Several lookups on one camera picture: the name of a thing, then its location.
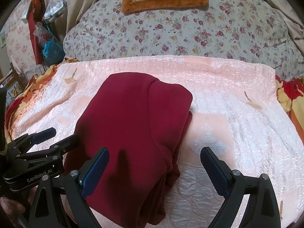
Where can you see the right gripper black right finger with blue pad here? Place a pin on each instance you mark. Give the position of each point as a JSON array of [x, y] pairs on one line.
[[262, 207]]

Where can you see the beige cloth at right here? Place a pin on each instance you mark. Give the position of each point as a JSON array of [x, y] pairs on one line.
[[277, 4]]

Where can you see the floral fabric at left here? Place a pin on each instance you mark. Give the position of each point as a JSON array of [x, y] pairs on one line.
[[18, 43]]

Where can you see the floral white duvet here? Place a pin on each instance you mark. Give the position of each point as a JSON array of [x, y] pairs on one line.
[[252, 31]]

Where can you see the dark red knit sweater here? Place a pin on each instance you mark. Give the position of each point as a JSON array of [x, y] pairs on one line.
[[142, 122]]

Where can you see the orange red yellow blanket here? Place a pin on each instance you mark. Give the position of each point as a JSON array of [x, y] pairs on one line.
[[45, 103]]

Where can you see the clear plastic bag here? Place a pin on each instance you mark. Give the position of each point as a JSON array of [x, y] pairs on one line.
[[54, 9]]

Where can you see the pink quilted bedspread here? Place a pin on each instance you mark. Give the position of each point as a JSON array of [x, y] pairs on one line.
[[235, 112]]

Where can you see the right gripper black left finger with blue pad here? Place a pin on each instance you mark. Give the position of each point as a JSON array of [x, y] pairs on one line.
[[61, 202]]

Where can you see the blue plastic bag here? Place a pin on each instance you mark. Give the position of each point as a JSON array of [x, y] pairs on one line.
[[53, 52]]

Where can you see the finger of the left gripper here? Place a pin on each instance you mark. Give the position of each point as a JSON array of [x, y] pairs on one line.
[[27, 141], [58, 149]]

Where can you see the person's left hand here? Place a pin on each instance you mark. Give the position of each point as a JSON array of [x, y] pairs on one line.
[[13, 208]]

